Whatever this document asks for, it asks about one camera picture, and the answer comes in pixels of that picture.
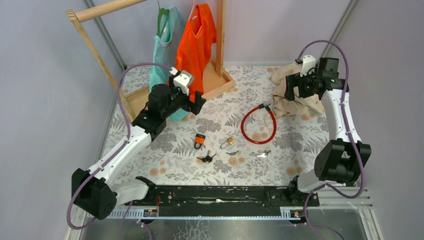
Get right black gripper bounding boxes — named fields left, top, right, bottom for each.
left=283, top=68, right=320, bottom=102

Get black key bunch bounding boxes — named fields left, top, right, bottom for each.
left=196, top=150, right=217, bottom=164

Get wooden clothes rack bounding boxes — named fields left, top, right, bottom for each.
left=66, top=0, right=236, bottom=121

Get silver cable lock keys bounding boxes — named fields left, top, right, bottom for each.
left=257, top=150, right=271, bottom=158

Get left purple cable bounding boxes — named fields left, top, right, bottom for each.
left=66, top=62, right=176, bottom=231

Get white pink clothes hanger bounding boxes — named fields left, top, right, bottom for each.
left=187, top=0, right=203, bottom=36

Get teal shirt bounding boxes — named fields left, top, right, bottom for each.
left=149, top=4, right=190, bottom=122

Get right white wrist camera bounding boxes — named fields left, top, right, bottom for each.
left=294, top=54, right=316, bottom=77

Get orange black padlock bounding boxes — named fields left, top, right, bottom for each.
left=194, top=134, right=206, bottom=150

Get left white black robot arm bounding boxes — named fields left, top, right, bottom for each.
left=71, top=83, right=206, bottom=220

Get red cable lock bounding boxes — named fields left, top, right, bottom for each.
left=240, top=101, right=277, bottom=145

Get orange shirt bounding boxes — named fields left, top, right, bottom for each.
left=175, top=3, right=217, bottom=100

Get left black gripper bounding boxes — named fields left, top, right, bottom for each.
left=161, top=76, right=205, bottom=120

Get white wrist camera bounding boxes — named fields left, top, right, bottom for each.
left=294, top=54, right=316, bottom=77
left=169, top=67, right=194, bottom=96

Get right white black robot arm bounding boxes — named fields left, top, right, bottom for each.
left=284, top=55, right=372, bottom=206

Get floral patterned mat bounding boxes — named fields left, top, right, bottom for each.
left=115, top=66, right=329, bottom=186

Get brass padlock with key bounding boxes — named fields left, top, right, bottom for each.
left=219, top=137, right=235, bottom=149

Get small brass padlock keys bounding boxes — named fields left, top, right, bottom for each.
left=226, top=150, right=240, bottom=156

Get green clothes hanger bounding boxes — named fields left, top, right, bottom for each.
left=156, top=0, right=170, bottom=38

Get beige crumpled cloth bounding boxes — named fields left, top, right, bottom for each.
left=269, top=62, right=325, bottom=118

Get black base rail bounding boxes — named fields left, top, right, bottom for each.
left=133, top=185, right=320, bottom=218

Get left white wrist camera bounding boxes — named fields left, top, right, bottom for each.
left=169, top=67, right=194, bottom=96

